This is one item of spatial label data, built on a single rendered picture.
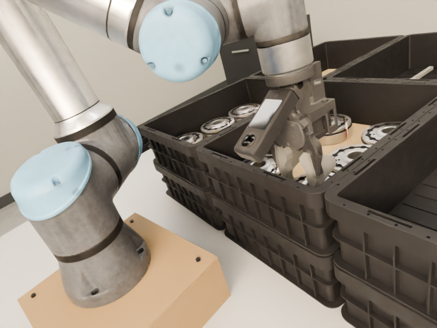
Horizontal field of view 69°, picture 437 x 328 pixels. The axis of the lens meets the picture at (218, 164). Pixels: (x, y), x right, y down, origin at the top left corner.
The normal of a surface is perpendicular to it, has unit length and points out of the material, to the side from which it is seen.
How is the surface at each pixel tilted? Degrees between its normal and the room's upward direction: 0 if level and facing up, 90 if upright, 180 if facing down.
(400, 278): 90
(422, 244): 90
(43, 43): 86
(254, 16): 106
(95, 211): 91
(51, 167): 10
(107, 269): 74
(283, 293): 0
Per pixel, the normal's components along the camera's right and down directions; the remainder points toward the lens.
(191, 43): -0.14, 0.52
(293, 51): 0.12, 0.40
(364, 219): -0.78, 0.46
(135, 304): -0.25, -0.84
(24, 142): 0.70, 0.15
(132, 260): 0.77, -0.25
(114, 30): -0.29, 0.81
